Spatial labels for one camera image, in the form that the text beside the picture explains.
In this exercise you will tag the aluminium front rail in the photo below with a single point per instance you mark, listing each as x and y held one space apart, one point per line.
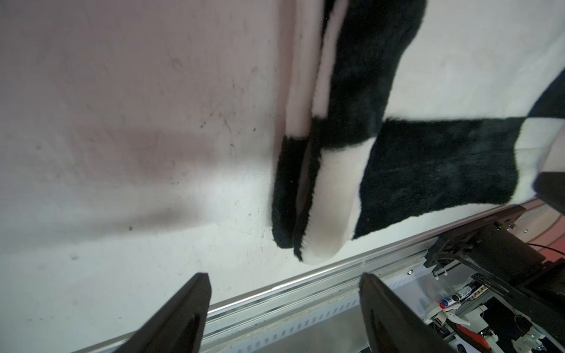
320 310

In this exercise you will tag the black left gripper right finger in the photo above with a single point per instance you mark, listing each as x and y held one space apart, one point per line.
391 326

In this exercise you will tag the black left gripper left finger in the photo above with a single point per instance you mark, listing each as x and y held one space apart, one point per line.
179 325

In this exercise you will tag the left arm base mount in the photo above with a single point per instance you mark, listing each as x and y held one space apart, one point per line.
524 277

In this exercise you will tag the black white checkered pillowcase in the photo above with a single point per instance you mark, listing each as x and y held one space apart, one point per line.
397 109

